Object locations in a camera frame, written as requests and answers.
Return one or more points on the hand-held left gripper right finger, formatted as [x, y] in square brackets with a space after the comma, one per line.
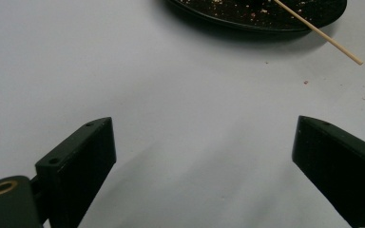
[342, 171]

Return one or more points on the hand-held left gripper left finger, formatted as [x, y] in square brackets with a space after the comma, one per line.
[76, 171]

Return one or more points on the wooden skewer stick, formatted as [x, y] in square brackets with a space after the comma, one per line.
[323, 34]

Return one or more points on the black round plate with crumbs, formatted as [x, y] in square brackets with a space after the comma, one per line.
[253, 15]

